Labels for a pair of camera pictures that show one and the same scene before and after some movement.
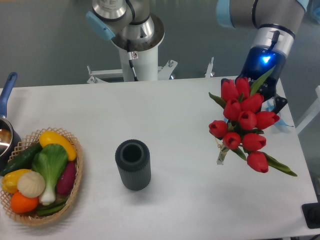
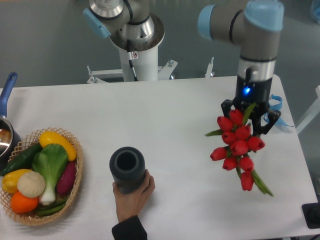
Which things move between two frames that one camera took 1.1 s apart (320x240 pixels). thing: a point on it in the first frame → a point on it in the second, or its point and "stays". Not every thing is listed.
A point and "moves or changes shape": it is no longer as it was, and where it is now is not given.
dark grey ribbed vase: (133, 158) moves or changes shape
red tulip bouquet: (239, 130) moves or changes shape
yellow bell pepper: (9, 180) stays
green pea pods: (49, 210) stays
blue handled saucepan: (10, 137) stays
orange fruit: (22, 204) stays
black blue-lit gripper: (259, 60) → (248, 92)
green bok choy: (51, 161) stays
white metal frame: (312, 112) stays
